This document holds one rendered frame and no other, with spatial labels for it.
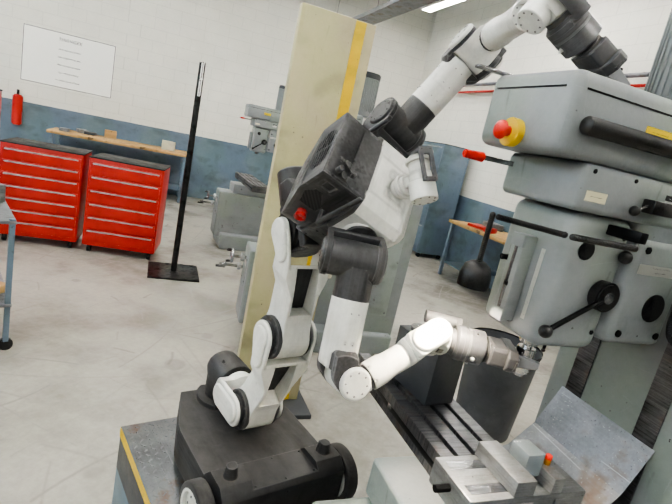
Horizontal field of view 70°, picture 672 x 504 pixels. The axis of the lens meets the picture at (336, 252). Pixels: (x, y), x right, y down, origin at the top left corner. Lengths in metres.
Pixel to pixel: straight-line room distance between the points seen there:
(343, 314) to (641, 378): 0.87
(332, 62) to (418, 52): 8.55
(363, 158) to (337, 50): 1.61
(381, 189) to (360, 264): 0.21
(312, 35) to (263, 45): 7.41
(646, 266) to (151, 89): 9.22
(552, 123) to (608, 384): 0.87
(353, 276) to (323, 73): 1.78
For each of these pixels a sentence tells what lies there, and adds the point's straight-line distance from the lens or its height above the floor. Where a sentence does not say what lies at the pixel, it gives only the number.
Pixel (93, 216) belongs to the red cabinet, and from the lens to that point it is 5.58.
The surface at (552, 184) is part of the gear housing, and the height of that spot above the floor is 1.67.
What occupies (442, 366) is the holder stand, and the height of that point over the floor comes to 1.05.
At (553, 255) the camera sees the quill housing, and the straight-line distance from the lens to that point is 1.16.
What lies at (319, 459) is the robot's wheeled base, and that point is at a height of 0.61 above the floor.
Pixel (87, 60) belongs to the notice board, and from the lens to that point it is 9.96.
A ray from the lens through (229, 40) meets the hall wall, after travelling 10.02.
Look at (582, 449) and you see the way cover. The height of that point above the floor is 0.96.
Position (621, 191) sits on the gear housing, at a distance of 1.18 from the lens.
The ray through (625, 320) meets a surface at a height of 1.40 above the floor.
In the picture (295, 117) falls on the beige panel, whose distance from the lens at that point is 2.67.
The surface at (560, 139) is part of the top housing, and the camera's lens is 1.03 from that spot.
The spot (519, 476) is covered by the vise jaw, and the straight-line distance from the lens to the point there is 1.29.
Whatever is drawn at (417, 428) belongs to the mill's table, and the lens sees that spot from 1.53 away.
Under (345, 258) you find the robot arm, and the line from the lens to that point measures 1.08.
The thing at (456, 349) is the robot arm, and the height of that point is 1.23.
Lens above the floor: 1.66
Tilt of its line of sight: 13 degrees down
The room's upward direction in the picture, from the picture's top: 12 degrees clockwise
